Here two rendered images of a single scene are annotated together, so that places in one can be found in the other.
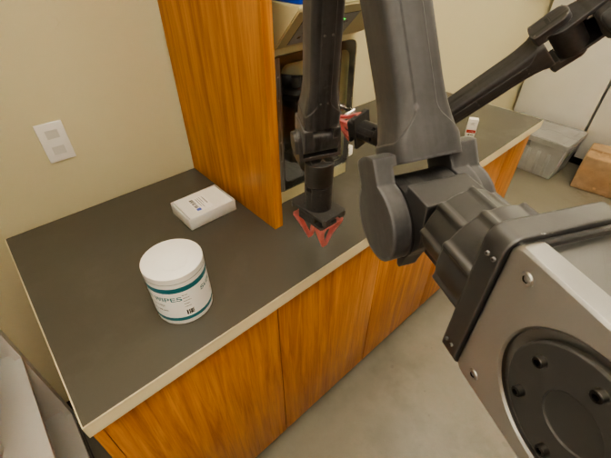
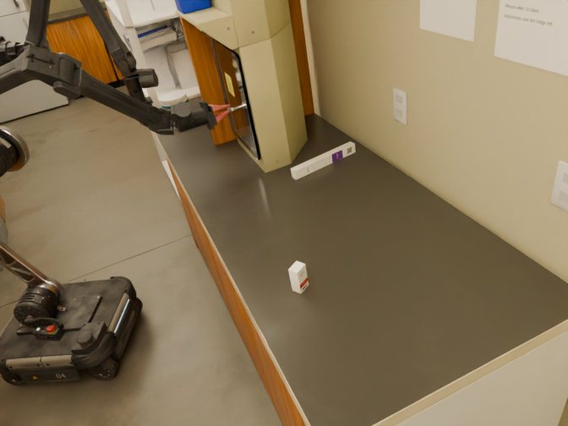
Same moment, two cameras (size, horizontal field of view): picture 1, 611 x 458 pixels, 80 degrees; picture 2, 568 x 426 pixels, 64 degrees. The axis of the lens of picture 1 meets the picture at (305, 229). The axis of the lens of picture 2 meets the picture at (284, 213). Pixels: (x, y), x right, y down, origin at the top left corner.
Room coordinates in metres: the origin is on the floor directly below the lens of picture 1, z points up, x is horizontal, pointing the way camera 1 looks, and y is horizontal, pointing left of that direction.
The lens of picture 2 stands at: (1.84, -1.52, 1.80)
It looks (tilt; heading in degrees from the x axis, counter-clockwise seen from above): 35 degrees down; 114
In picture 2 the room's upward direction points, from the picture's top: 11 degrees counter-clockwise
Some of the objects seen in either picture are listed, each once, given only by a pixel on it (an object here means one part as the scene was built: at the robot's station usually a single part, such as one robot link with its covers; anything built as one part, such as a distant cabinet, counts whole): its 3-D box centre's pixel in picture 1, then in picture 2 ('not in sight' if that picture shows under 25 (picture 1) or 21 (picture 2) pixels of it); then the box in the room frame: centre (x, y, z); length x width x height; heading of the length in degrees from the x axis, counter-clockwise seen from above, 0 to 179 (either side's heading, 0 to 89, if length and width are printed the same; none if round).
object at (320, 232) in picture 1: (320, 226); not in sight; (0.61, -0.03, 1.14); 0.07 x 0.07 x 0.09; 42
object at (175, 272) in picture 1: (178, 281); (177, 109); (0.57, 0.29, 1.02); 0.13 x 0.13 x 0.15
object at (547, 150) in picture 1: (533, 144); not in sight; (2.94, -1.99, 0.17); 0.60 x 0.42 x 0.33; 40
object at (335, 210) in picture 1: (318, 197); (137, 97); (0.62, -0.03, 1.21); 0.10 x 0.07 x 0.07; 42
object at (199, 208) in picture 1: (204, 205); not in sight; (0.93, 0.32, 0.96); 0.16 x 0.12 x 0.04; 132
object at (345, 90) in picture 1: (316, 118); (236, 99); (1.06, -0.03, 1.19); 0.30 x 0.01 x 0.40; 132
